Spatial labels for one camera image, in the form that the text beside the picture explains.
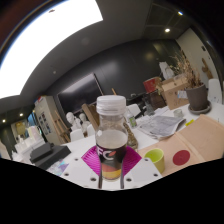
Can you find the white plaster figure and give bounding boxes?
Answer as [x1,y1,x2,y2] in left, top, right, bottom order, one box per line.
[159,61,174,80]

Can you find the small grey bottle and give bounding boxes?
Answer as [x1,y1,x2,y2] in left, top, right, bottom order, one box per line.
[143,99,156,116]

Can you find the black wall screen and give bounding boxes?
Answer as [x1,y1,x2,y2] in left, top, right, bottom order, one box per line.
[57,73,104,116]

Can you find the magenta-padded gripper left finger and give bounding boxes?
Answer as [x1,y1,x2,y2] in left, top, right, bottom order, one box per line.
[61,145,103,190]

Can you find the brown cardboard box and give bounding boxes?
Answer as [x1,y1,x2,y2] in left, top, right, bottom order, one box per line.
[161,74,191,111]

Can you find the wooden wall figure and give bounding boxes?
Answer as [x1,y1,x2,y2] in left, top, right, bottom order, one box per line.
[200,57,214,80]

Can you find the white green spray bottle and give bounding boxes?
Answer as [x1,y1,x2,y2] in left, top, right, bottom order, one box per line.
[126,107,138,128]

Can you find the white-capped clear drink bottle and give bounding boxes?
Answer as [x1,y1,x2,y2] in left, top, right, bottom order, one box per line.
[94,94,129,182]

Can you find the black flat cases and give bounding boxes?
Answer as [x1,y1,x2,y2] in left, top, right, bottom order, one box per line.
[29,142,72,171]

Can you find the yellow-green ceramic mug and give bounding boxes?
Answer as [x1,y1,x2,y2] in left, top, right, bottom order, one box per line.
[143,147,166,174]

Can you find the white plaster bust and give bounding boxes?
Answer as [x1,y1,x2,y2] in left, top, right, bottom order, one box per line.
[78,112,89,128]
[65,111,78,131]

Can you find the flat round red coaster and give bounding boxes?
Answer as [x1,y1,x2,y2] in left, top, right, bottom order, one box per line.
[172,149,191,167]

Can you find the white plastic chair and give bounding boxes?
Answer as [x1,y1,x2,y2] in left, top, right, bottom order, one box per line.
[126,103,142,118]
[207,78,223,105]
[69,128,85,143]
[86,123,96,137]

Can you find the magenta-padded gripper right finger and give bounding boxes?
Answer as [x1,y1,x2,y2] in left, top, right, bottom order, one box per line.
[119,146,164,190]

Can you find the grey printed newspaper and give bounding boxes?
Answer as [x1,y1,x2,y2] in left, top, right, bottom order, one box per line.
[136,114,187,141]

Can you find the dried plant in dark pot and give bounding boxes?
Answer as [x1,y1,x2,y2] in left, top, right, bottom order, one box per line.
[169,49,212,113]

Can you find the grey plant saucer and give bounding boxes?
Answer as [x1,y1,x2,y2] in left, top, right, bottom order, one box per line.
[187,101,213,116]

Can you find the red box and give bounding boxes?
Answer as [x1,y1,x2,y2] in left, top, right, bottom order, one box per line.
[143,76,163,94]

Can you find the large ceiling light panel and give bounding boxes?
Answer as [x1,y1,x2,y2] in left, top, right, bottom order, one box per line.
[0,0,104,100]

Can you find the white shelf unit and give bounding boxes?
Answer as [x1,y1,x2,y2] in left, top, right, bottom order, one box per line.
[33,95,64,146]

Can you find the brown carved wooden sculpture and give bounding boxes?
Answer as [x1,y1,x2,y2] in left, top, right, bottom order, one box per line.
[81,103,139,151]

